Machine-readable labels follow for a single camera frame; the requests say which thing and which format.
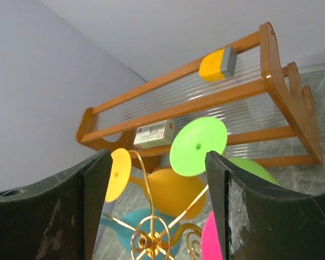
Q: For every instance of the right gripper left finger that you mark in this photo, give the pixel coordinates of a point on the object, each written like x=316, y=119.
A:
x=57, y=217

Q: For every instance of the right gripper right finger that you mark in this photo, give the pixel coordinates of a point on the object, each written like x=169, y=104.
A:
x=256, y=219

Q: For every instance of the pink wine glass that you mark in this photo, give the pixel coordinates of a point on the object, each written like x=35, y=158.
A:
x=210, y=247

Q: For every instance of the orange wine glass front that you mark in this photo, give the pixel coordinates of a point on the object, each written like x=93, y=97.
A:
x=171, y=193

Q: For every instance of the green wine glass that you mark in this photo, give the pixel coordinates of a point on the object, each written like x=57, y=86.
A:
x=193, y=142

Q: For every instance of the wooden shelf rack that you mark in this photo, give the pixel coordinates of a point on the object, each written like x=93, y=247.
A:
x=268, y=113

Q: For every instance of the small white green box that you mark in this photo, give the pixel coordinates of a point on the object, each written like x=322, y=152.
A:
x=154, y=135

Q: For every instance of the yellow grey block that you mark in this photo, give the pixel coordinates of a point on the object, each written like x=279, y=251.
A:
x=218, y=65

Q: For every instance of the gold wire wine glass rack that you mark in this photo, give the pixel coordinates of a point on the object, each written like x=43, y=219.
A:
x=150, y=234

